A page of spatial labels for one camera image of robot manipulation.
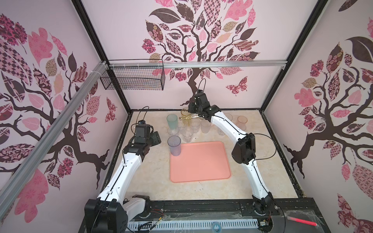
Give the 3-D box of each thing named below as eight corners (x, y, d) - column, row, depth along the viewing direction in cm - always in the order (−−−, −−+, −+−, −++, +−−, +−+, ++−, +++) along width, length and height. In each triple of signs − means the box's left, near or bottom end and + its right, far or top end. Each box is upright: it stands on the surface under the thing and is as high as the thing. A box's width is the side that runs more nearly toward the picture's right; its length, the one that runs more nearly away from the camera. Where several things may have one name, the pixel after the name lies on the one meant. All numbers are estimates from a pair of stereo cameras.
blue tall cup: (169, 156, 95) (166, 145, 85) (170, 146, 100) (168, 135, 89) (181, 156, 95) (180, 145, 85) (181, 146, 100) (180, 135, 89)
